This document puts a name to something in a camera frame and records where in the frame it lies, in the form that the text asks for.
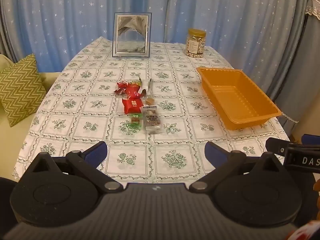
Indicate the person's right hand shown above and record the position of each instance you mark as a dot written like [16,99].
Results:
[318,186]

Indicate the floral checked tablecloth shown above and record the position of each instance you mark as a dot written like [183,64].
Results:
[175,140]

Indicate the green orange candy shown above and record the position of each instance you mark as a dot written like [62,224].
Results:
[135,82]

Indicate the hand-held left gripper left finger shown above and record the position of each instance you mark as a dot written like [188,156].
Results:
[96,153]

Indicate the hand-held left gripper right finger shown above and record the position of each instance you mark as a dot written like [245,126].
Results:
[215,153]

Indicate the red white printed cloth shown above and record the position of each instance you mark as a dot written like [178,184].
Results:
[306,232]

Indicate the clear nut bar packet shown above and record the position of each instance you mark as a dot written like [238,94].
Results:
[151,118]

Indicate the small yellowish candy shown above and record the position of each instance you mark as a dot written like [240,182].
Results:
[150,102]

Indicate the nut jar with gold lid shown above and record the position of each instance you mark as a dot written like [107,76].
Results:
[195,45]

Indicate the boxy red candy packet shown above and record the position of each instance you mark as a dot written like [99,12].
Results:
[131,106]

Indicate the white green snack packet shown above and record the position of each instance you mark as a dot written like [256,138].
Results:
[146,86]

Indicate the green zigzag pillow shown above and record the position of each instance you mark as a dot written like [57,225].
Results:
[20,90]

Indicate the orange plastic tray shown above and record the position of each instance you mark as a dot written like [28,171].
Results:
[237,100]

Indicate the pale yellow sofa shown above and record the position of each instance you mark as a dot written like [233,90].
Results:
[15,145]

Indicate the small green candy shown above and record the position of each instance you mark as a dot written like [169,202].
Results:
[136,124]
[135,116]

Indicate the sand art picture frame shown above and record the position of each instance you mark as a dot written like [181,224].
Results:
[131,35]

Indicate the blue star curtain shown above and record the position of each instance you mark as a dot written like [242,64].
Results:
[75,17]
[237,17]

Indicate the grey curtain with lace trim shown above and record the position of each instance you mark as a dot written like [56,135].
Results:
[311,67]

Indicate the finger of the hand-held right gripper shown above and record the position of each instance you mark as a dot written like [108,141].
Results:
[276,146]
[311,139]

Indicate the small red candy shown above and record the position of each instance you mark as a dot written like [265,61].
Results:
[121,87]

